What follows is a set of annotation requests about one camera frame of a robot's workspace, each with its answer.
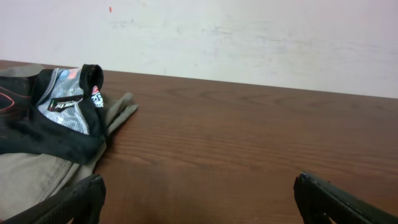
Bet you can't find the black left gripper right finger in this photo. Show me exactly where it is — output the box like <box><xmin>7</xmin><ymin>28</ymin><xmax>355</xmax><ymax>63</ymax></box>
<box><xmin>294</xmin><ymin>172</ymin><xmax>397</xmax><ymax>224</ymax></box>

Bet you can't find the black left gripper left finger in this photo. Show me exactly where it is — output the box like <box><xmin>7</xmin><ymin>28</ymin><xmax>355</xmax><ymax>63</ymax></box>
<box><xmin>2</xmin><ymin>174</ymin><xmax>106</xmax><ymax>224</ymax></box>

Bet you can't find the khaki folded garment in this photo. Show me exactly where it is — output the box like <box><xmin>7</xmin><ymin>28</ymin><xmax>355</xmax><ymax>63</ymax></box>
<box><xmin>0</xmin><ymin>63</ymin><xmax>139</xmax><ymax>220</ymax></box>

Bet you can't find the black folded graphic shirt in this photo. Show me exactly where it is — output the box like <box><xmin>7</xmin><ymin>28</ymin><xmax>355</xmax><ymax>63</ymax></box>
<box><xmin>1</xmin><ymin>64</ymin><xmax>108</xmax><ymax>164</ymax></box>

